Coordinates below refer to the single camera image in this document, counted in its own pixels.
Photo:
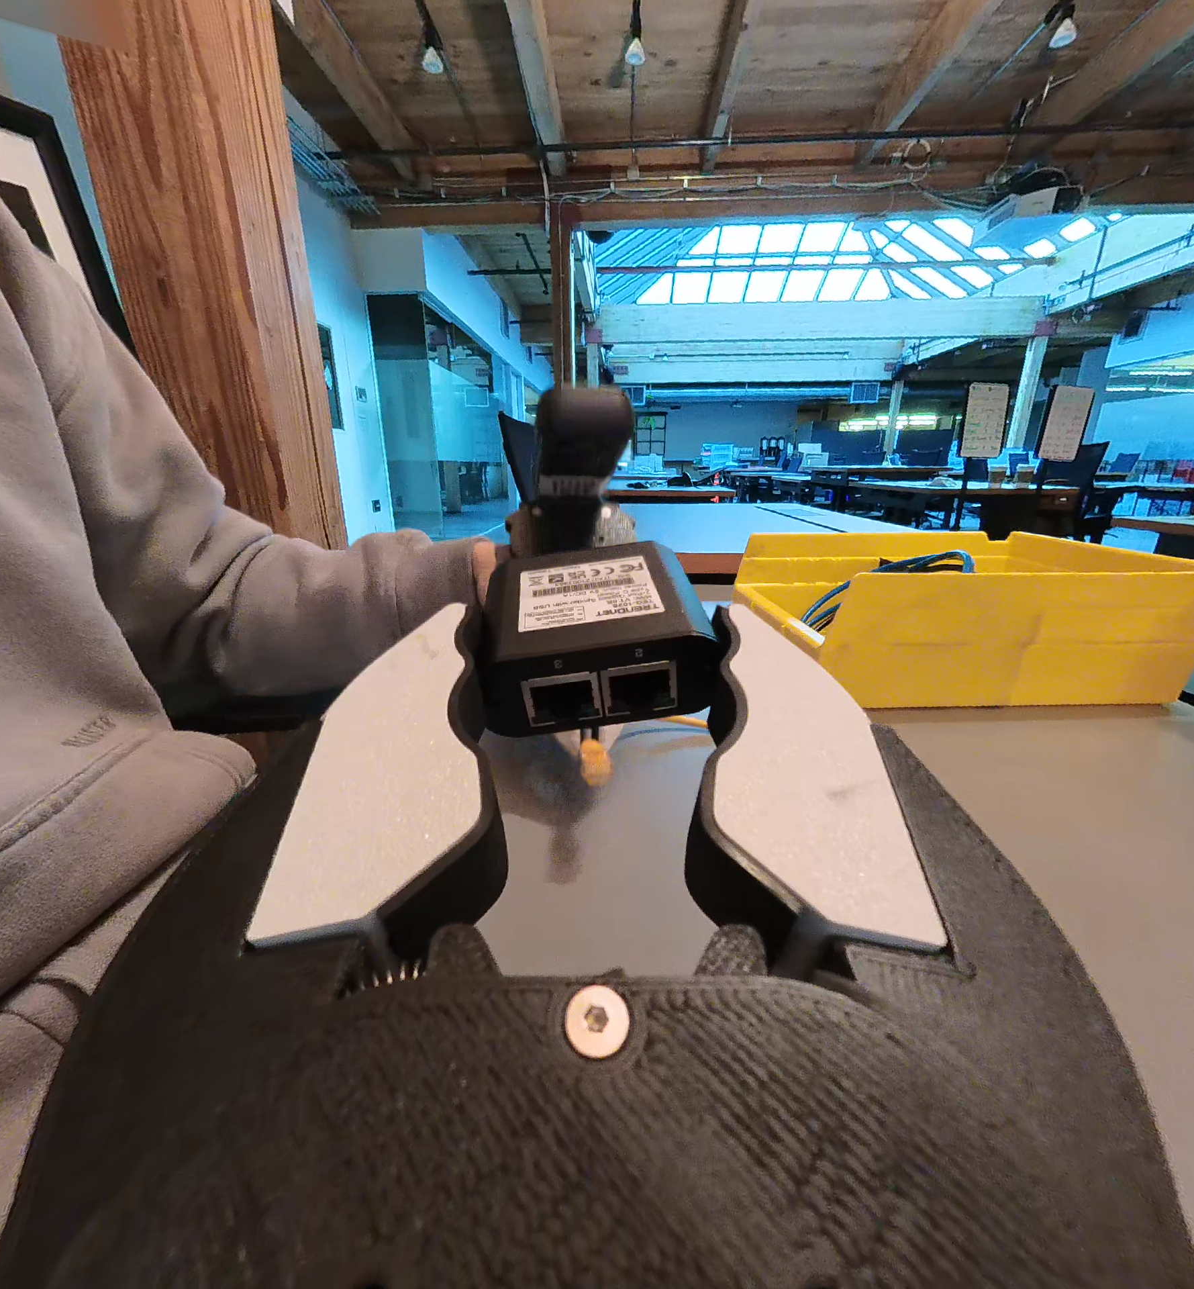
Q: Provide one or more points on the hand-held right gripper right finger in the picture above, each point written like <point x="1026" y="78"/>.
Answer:
<point x="819" y="796"/>

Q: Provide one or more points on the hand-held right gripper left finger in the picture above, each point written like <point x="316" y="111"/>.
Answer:
<point x="376" y="796"/>

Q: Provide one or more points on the black network splitter box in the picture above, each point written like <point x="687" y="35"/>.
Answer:
<point x="598" y="614"/>

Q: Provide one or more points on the person's left forearm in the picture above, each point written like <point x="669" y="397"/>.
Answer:
<point x="305" y="614"/>

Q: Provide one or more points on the grey desk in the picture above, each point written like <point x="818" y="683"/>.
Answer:
<point x="1060" y="805"/>

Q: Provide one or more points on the person's left hand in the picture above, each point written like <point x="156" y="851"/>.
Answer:
<point x="485" y="569"/>

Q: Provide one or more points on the black office chair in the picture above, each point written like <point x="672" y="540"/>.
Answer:
<point x="519" y="453"/>

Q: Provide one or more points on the yellow plastic bin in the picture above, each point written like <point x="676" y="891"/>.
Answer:
<point x="1010" y="644"/>

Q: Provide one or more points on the row of dark work tables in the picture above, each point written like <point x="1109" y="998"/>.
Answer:
<point x="909" y="494"/>

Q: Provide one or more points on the white pendant ceiling lamp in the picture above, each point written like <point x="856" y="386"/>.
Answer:
<point x="1063" y="32"/>
<point x="635" y="53"/>
<point x="433" y="61"/>

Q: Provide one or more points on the white notice board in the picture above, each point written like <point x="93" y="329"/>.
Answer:
<point x="986" y="419"/>
<point x="1065" y="423"/>

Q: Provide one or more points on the ceiling projector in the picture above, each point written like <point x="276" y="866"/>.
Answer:
<point x="1035" y="207"/>

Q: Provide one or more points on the black framed picture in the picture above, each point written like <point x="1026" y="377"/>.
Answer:
<point x="23" y="161"/>

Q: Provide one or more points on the brown support post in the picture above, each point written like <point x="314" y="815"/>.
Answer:
<point x="563" y="302"/>

